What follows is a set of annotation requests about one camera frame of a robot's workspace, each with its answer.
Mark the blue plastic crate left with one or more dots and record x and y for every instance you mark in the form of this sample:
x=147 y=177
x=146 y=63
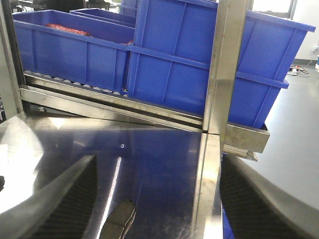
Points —
x=74 y=47

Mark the stainless steel rack frame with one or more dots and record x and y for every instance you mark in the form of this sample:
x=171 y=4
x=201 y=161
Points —
x=19 y=90

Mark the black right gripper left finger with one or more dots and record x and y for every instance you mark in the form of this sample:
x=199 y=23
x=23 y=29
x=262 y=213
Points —
x=60 y=210

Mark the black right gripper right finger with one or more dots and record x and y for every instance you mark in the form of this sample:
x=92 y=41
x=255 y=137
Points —
x=257 y=209

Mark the brake pad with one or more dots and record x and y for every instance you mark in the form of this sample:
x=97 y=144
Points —
x=119 y=221

